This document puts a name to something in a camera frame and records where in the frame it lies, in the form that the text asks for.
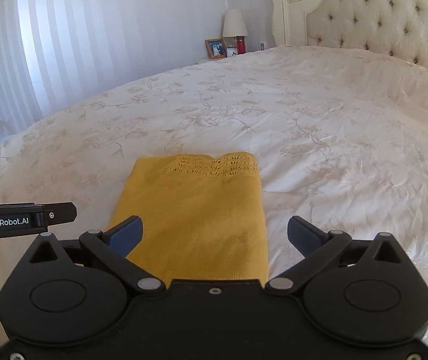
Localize wooden photo frame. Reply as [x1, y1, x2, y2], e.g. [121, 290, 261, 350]
[204, 38, 227, 60]

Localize white vertical blinds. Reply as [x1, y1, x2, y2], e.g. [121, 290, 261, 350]
[0, 0, 98, 147]

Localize cream floral bedspread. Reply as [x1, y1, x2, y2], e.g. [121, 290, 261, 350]
[0, 44, 428, 349]

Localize cream tufted headboard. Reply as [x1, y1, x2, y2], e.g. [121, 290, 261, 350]
[268, 0, 428, 77]

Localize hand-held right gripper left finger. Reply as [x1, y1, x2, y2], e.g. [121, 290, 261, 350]
[19, 215, 164, 295]

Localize yellow knit sweater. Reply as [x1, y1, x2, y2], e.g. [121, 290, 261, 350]
[107, 152, 269, 286]

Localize white shade table lamp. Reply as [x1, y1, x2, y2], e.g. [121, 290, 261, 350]
[222, 9, 248, 47]

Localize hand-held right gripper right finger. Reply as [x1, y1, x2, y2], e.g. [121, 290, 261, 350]
[265, 216, 411, 295]

